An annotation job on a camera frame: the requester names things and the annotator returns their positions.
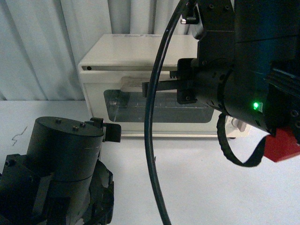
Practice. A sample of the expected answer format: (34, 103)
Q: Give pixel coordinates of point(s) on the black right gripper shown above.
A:
(205, 82)

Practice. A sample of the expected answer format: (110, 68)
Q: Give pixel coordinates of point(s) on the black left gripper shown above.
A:
(112, 132)

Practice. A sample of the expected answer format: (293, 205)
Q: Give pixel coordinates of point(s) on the glass oven door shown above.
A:
(127, 108)

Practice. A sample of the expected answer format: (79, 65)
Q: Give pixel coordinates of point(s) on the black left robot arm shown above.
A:
(62, 166)

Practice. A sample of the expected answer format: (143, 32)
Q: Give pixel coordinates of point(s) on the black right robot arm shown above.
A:
(248, 61)

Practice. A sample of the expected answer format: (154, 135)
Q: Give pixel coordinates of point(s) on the cream toaster oven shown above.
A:
(126, 59)

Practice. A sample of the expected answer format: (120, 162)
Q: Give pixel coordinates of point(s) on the upper oven knob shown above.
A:
(238, 124)

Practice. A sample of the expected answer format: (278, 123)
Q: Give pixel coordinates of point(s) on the pale blue curtain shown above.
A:
(42, 41)

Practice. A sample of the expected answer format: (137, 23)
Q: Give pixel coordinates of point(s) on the red camera mount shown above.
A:
(282, 146)

